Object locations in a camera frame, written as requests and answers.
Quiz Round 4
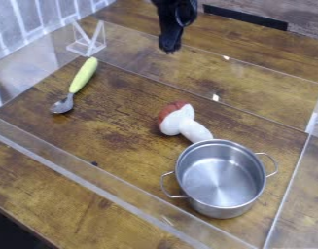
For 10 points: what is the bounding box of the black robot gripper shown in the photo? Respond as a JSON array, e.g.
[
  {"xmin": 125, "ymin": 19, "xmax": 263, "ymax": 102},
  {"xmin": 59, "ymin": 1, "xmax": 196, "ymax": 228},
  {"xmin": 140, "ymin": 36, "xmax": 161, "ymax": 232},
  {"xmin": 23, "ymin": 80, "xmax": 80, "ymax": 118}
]
[{"xmin": 152, "ymin": 0, "xmax": 199, "ymax": 54}]

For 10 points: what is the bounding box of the white plush mushroom red cap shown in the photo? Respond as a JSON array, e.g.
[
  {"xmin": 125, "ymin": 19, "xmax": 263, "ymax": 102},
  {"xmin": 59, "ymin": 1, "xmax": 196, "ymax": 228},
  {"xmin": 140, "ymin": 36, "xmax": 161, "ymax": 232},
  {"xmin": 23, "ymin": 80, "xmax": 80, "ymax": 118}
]
[{"xmin": 158, "ymin": 100, "xmax": 213, "ymax": 143}]

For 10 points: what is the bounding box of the silver metal pot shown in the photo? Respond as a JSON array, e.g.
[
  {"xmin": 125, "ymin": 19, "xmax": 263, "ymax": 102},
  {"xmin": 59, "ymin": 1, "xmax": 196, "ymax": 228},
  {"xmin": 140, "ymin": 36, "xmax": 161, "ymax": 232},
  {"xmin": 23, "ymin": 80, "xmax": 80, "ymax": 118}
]
[{"xmin": 160, "ymin": 139, "xmax": 279, "ymax": 219}]

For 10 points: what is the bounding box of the clear acrylic triangle stand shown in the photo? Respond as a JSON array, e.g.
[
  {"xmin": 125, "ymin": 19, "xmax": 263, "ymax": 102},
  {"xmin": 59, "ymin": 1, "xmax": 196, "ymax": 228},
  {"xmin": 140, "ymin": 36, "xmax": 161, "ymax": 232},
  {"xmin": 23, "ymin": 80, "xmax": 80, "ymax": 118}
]
[{"xmin": 67, "ymin": 20, "xmax": 108, "ymax": 57}]

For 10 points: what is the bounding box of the black strip on table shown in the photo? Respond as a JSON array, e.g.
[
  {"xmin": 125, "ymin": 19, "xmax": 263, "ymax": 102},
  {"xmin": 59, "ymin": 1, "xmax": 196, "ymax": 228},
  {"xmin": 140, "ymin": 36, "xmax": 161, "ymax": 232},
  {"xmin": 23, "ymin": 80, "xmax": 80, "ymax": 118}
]
[{"xmin": 204, "ymin": 4, "xmax": 289, "ymax": 31}]

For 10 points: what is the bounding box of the yellow handled metal spoon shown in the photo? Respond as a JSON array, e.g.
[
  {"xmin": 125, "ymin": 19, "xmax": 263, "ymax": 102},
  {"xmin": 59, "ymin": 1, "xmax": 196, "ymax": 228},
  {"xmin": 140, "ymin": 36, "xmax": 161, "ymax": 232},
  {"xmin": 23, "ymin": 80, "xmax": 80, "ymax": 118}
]
[{"xmin": 50, "ymin": 57, "xmax": 98, "ymax": 114}]

